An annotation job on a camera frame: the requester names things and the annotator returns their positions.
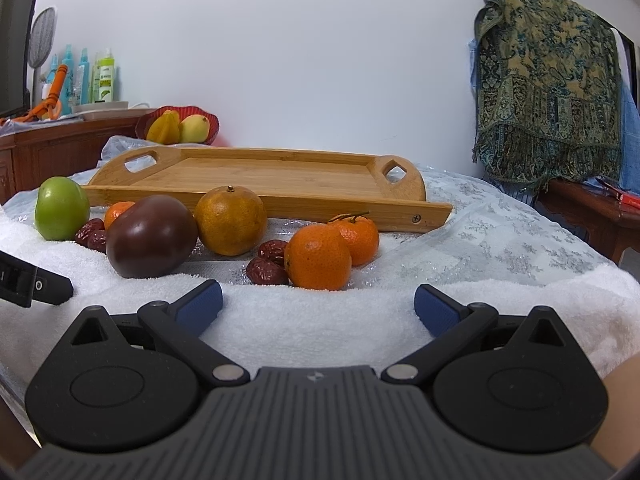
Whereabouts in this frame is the green apple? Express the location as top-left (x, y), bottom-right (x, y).
top-left (35, 177), bottom-right (90, 240)

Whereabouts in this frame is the dark purple plum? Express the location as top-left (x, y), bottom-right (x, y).
top-left (105, 195), bottom-right (198, 278)

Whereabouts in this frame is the small mandarin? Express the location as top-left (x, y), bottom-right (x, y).
top-left (103, 200), bottom-right (134, 230)

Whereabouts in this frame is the brownish large orange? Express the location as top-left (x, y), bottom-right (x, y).
top-left (194, 185), bottom-right (268, 257)

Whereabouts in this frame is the mandarin with stem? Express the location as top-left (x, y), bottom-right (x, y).
top-left (328, 211), bottom-right (380, 266)

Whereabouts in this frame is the mandarin orange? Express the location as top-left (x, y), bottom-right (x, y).
top-left (284, 224), bottom-right (352, 290)

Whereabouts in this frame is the person's right hand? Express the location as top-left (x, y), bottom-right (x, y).
top-left (592, 354), bottom-right (640, 469)

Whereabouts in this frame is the wooden sideboard cabinet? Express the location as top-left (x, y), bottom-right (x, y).
top-left (1, 110), bottom-right (146, 204)

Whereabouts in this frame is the dark wooden side table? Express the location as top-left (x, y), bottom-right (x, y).
top-left (534, 180), bottom-right (639, 263)

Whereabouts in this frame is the blue spray bottle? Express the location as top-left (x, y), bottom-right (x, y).
top-left (60, 44), bottom-right (74, 116)
top-left (74, 48), bottom-right (91, 105)

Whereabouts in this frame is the white plastic tray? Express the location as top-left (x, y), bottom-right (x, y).
top-left (70, 101), bottom-right (129, 114)

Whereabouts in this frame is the wooden serving tray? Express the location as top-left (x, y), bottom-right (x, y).
top-left (85, 145), bottom-right (452, 233)

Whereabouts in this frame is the yellow starfruit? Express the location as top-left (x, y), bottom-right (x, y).
top-left (146, 110), bottom-right (180, 145)

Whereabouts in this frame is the yellow mango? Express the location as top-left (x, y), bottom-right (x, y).
top-left (180, 114), bottom-right (209, 143)

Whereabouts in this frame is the red fruit bowl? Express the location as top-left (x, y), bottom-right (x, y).
top-left (136, 105), bottom-right (219, 145)

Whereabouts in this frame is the red packet on side table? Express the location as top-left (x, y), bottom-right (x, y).
top-left (596, 177), bottom-right (640, 209)

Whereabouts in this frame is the green spray bottle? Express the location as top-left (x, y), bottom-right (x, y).
top-left (96, 48), bottom-right (115, 103)

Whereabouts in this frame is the green patterned shawl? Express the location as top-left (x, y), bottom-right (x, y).
top-left (473, 0), bottom-right (622, 193)

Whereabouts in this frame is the television screen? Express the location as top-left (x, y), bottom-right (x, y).
top-left (0, 0), bottom-right (36, 118)

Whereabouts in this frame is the orange handled tool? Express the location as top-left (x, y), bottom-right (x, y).
top-left (12, 64), bottom-right (68, 122)

